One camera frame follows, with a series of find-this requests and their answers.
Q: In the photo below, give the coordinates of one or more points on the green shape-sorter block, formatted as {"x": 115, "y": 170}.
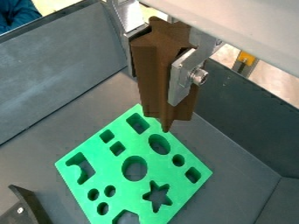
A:
{"x": 132, "y": 169}

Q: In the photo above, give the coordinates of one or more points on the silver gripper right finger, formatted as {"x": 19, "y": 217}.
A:
{"x": 187, "y": 70}

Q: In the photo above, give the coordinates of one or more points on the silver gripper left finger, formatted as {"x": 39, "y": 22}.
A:
{"x": 131, "y": 25}

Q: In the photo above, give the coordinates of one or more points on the blue cloth in background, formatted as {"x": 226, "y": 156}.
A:
{"x": 16, "y": 13}

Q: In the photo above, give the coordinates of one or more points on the brown star-shaped peg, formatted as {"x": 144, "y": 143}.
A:
{"x": 154, "y": 52}

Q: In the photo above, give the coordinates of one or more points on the black curved bracket stand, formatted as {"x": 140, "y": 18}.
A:
{"x": 27, "y": 211}

